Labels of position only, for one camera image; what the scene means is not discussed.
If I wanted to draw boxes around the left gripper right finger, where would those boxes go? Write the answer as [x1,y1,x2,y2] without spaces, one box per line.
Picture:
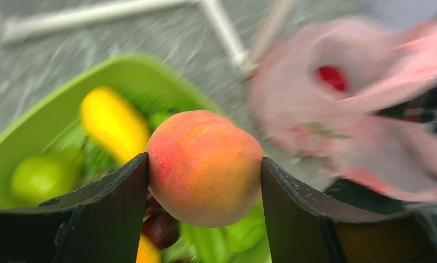
[260,157,437,262]

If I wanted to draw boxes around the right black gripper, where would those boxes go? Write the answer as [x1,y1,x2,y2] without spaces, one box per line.
[374,7,437,142]

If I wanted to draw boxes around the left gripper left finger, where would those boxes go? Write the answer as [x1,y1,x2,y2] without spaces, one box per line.
[0,154,149,262]

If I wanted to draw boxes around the red fake fruit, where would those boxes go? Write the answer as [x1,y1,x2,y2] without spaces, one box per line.
[315,65,349,93]

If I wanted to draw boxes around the fake peach orange pink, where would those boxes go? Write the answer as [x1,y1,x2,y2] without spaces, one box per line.
[146,110,263,227]

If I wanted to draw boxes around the pink plastic bag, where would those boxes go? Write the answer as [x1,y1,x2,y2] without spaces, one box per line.
[250,16,437,202]

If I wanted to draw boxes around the orange yellow fake mango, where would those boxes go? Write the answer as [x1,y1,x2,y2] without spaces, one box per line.
[136,234,162,263]

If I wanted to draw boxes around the dark red fake grapes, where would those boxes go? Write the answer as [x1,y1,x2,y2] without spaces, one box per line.
[141,196,180,249]

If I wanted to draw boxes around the fake green leaves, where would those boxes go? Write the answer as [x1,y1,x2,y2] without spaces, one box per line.
[80,136,117,186]

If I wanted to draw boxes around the green plastic tray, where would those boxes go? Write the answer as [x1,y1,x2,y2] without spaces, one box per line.
[0,54,222,210]

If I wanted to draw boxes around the white pvc pipe frame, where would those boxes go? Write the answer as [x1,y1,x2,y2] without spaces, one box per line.
[0,0,299,79]

